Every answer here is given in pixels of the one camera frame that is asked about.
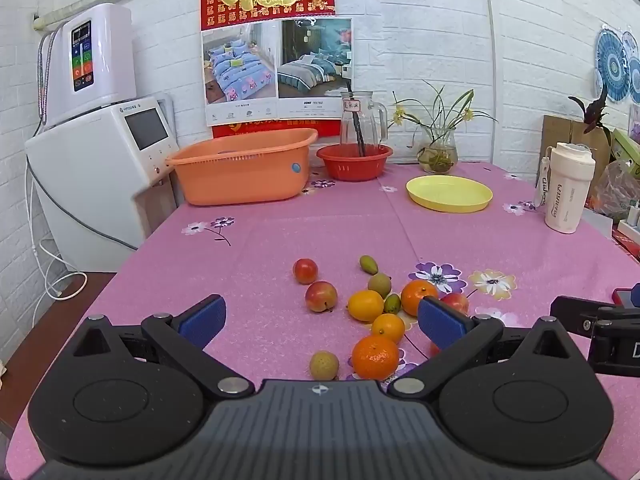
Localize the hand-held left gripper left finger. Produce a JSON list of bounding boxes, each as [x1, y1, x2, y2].
[[74, 294, 256, 397]]

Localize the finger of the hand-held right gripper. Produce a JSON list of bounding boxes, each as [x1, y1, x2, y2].
[[614, 285, 640, 318], [550, 296, 623, 342]]

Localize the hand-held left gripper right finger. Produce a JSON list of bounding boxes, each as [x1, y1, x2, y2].
[[387, 296, 576, 397]]

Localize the red apple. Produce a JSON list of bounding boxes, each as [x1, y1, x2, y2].
[[440, 292, 471, 317]]

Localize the small orange mandarin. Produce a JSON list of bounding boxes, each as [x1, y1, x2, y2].
[[371, 313, 406, 345]]

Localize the green brown kiwi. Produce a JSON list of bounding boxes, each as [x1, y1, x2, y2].
[[368, 272, 392, 300]]

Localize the large orange mandarin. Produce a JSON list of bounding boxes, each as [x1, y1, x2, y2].
[[351, 335, 401, 381]]

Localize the small red tomato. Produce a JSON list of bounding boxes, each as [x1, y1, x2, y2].
[[293, 258, 319, 285]]

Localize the yellow plastic plate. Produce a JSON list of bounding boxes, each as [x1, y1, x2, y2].
[[405, 175, 494, 214]]

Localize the white power strip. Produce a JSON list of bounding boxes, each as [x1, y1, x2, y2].
[[617, 200, 640, 241]]

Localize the clear plastic bag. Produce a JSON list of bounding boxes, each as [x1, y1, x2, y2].
[[590, 160, 640, 221]]

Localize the pink floral tablecloth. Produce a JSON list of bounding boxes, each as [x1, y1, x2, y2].
[[10, 161, 640, 480]]

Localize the green box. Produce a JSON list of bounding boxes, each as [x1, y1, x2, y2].
[[611, 129, 640, 178]]

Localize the orange plastic basin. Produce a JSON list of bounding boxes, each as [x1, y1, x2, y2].
[[165, 127, 319, 207]]

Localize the glass vase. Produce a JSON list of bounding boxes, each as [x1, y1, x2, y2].
[[416, 127, 459, 174]]

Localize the white appliance with screen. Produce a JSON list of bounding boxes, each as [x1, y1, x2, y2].
[[25, 95, 180, 273]]

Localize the red plastic colander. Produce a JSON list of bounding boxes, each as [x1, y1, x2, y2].
[[316, 143, 394, 182]]

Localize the cardboard box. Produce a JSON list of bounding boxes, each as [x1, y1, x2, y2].
[[542, 114, 612, 196]]

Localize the purple leaf plant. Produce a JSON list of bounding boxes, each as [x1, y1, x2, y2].
[[568, 82, 613, 146]]

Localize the orchid plant with yellow flowers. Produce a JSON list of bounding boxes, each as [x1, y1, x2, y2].
[[389, 80, 498, 161]]

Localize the glass pitcher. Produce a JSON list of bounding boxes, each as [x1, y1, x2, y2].
[[340, 91, 389, 156]]

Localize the black stirring stick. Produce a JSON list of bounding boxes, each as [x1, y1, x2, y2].
[[346, 91, 366, 157]]

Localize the white water purifier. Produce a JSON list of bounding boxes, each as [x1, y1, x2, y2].
[[44, 2, 137, 128]]

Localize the white tumbler with strap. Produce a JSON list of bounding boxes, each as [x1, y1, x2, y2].
[[534, 142, 597, 235]]

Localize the white cable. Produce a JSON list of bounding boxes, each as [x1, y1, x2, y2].
[[30, 240, 88, 303]]

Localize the grey cable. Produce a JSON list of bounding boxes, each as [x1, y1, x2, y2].
[[27, 160, 138, 252]]

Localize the blue decorative wall plates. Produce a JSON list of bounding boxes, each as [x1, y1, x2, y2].
[[595, 29, 632, 103]]

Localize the red wall calendar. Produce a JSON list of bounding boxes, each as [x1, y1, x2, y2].
[[200, 0, 353, 140]]

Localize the metal flexible hose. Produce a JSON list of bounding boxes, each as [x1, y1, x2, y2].
[[39, 30, 58, 126]]

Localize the white wall pipe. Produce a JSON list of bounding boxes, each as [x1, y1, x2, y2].
[[32, 9, 71, 30]]

